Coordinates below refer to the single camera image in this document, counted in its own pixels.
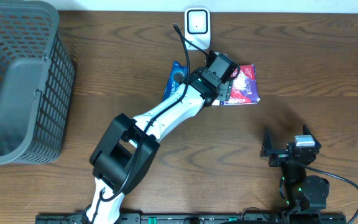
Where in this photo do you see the purple red Carefree pack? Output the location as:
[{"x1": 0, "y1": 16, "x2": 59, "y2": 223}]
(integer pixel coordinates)
[{"x1": 220, "y1": 64, "x2": 260, "y2": 106}]

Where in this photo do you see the blue Oreo packet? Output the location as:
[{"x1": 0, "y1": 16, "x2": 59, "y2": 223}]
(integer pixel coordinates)
[{"x1": 163, "y1": 61, "x2": 188, "y2": 100}]

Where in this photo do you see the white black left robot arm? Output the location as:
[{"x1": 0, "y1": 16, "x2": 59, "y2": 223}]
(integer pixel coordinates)
[{"x1": 85, "y1": 51, "x2": 240, "y2": 223}]

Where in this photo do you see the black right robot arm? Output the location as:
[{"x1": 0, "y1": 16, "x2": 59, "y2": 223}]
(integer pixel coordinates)
[{"x1": 260, "y1": 126, "x2": 329, "y2": 213}]

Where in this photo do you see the dark grey plastic basket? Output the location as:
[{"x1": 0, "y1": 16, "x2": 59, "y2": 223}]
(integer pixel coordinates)
[{"x1": 0, "y1": 1, "x2": 76, "y2": 165}]

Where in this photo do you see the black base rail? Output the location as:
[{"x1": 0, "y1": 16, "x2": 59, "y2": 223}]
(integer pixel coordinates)
[{"x1": 35, "y1": 212, "x2": 347, "y2": 224}]

